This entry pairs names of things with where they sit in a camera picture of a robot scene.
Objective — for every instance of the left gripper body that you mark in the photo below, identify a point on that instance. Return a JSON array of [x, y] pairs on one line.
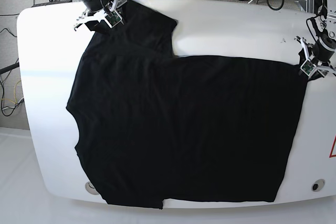
[[324, 48]]

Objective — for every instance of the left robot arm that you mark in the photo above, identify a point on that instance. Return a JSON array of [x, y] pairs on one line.
[[315, 59]]

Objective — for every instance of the black T-shirt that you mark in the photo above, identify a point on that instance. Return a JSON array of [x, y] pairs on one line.
[[153, 126]]

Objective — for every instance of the left table cable grommet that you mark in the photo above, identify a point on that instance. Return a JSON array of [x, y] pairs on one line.
[[91, 189]]

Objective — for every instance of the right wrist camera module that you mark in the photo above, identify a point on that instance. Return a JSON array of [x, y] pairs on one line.
[[113, 18]]

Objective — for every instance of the red triangle warning sticker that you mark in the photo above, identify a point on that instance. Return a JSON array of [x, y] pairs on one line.
[[332, 152]]

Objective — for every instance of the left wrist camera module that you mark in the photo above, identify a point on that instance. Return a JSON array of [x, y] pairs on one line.
[[307, 67]]

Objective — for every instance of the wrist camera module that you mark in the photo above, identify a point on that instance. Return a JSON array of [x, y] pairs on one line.
[[307, 67], [113, 18]]

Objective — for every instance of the table cable grommet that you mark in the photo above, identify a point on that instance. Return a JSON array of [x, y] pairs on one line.
[[91, 189], [318, 185]]

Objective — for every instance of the right table cable grommet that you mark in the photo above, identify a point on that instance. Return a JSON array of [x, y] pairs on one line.
[[318, 185]]

